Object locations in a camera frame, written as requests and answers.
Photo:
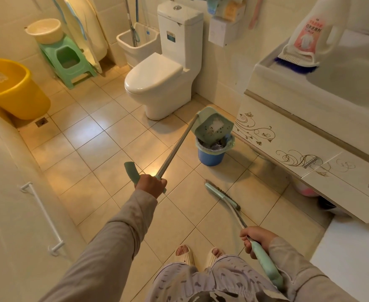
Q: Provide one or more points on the person's right thumb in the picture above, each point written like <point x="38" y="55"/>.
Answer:
<point x="246" y="233"/>

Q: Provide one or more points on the white patterned vanity cabinet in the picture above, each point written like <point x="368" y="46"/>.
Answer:
<point x="301" y="138"/>

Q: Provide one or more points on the beige right slipper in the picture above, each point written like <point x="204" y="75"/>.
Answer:
<point x="212" y="259"/>

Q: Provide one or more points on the beige slipper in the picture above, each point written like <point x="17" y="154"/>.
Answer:
<point x="184" y="257"/>
<point x="212" y="259"/>

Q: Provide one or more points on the green plastic stool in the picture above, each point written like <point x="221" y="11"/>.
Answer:
<point x="77" y="69"/>

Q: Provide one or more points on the person's left forearm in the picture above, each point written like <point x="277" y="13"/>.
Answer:
<point x="109" y="248"/>

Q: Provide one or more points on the yellow plastic bucket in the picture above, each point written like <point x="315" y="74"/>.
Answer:
<point x="17" y="94"/>

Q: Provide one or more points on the pink hanging brush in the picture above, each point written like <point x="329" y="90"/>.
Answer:
<point x="254" y="15"/>

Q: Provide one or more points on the person's right hand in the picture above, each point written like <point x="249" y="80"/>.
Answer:
<point x="261" y="237"/>

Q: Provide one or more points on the yellow packet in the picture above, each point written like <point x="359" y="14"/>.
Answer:
<point x="233" y="10"/>

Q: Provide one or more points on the white washbasin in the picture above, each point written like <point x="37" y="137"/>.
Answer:
<point x="345" y="75"/>

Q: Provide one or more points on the white tissue box holder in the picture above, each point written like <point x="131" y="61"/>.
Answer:
<point x="222" y="31"/>

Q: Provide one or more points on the blue trash bin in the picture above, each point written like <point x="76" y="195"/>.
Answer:
<point x="212" y="155"/>

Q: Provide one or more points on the blue-bristled scrub brush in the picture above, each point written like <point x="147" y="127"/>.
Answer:
<point x="294" y="61"/>

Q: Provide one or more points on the person's right forearm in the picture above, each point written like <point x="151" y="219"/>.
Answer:
<point x="304" y="276"/>

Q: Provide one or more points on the white detergent bottle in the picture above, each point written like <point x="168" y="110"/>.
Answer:
<point x="313" y="25"/>

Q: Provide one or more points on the patterned lilac pyjama trousers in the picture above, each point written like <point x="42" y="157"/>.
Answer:
<point x="216" y="283"/>

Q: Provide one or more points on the white leaning bathtub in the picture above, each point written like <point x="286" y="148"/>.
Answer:
<point x="90" y="31"/>

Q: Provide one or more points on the clear bin liner bag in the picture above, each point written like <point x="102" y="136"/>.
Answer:
<point x="203" y="147"/>

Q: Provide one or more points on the light blue packet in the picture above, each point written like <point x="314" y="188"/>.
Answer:
<point x="212" y="5"/>

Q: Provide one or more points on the white toilet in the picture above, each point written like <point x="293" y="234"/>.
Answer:
<point x="159" y="81"/>

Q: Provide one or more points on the beige plastic basin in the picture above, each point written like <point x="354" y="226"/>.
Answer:
<point x="46" y="32"/>

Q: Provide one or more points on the person's left hand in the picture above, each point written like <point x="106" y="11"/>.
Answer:
<point x="150" y="185"/>

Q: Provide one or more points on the metal floor drain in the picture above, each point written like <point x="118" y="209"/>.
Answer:
<point x="41" y="121"/>

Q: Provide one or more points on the person's left fingers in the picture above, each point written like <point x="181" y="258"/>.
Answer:
<point x="163" y="186"/>

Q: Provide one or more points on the white towel bar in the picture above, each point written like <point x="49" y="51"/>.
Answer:
<point x="44" y="216"/>

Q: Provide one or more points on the white mop sink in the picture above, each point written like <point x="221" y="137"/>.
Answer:
<point x="137" y="50"/>

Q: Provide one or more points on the beige left slipper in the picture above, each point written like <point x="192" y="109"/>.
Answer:
<point x="184" y="257"/>

